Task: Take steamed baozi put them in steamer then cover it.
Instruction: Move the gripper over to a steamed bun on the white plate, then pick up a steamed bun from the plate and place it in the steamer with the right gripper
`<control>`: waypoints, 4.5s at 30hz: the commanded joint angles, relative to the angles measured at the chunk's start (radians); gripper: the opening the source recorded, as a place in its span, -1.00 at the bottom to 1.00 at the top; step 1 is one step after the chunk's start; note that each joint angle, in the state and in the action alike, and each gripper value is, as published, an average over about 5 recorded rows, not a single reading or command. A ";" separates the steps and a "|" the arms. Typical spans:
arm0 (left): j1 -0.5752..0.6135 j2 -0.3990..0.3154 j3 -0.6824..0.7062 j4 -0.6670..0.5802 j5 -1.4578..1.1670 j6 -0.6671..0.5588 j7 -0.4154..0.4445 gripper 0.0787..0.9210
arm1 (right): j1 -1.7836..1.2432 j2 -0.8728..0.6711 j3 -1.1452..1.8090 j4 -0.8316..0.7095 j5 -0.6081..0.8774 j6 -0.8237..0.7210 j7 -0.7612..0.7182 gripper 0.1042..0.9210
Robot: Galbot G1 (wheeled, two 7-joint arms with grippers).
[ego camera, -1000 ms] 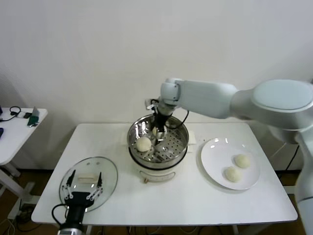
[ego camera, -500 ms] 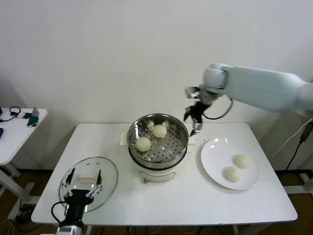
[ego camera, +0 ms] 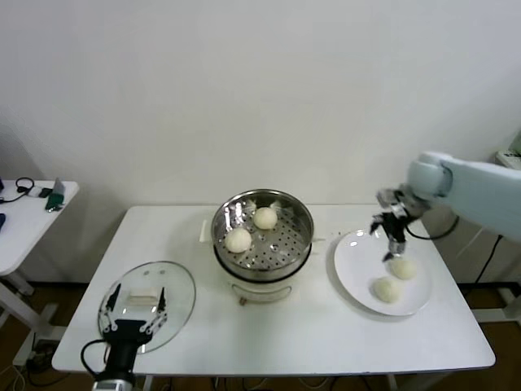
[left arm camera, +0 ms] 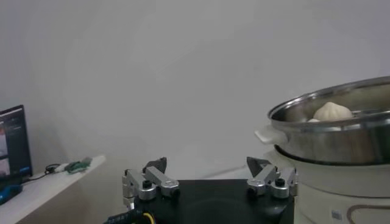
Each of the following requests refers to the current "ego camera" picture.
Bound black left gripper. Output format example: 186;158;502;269
99;283;169;380

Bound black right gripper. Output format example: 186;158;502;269
368;211;408;262

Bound white steamed baozi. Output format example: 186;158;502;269
253;206;278;231
389;258;418;281
225;227;252;253
369;276;404;305

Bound glass lid with white handle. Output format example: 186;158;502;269
97;260;198;354

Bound stainless steel steamer basket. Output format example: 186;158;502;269
199;188;328;275

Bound white round plate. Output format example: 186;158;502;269
333;229;433;317

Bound floor power strip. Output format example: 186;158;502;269
24;341;58;370

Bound cream electric cooker base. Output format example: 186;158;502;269
219;239;314;305

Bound white side table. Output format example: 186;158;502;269
0;180;81;367

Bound white shelf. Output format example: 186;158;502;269
496;149;521;170

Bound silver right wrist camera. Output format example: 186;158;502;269
376;187;402;209

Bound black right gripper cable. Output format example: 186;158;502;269
405;213;461;241

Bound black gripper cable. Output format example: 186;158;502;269
80;337;109;374
405;213;461;241

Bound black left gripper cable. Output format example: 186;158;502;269
80;337;109;374

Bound white wall cable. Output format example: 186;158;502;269
453;227;485;262

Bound black adapter with cable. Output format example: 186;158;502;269
475;234;504;285

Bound black headphones with cable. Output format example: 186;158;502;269
0;177;34;203

